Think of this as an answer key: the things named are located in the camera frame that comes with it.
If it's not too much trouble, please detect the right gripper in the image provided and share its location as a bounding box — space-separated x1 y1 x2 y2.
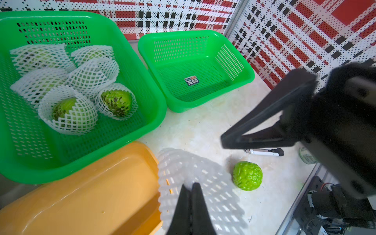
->
220 63 376 199

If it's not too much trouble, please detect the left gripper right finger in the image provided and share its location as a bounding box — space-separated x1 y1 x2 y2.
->
191 183 216 235

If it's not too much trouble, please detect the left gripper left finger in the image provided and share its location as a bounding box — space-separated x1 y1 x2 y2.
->
166 185 193 235

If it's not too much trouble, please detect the white foam net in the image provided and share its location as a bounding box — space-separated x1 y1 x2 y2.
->
67 57 119 99
158 148 247 235
37 85 98 135
10 44 76 75
10 68 68 109
70 45 115 66
95 83 139 120

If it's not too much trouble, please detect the black pen tool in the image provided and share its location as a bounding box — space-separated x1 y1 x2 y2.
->
244 148 285 157

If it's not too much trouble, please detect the yellow plastic bowl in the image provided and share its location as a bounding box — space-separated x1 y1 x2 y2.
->
1 142 162 235

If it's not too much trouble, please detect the green basket with fruit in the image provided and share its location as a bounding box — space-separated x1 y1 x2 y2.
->
138 30 255 113

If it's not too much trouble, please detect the empty green plastic basket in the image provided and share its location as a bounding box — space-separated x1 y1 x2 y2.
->
1 11 166 184

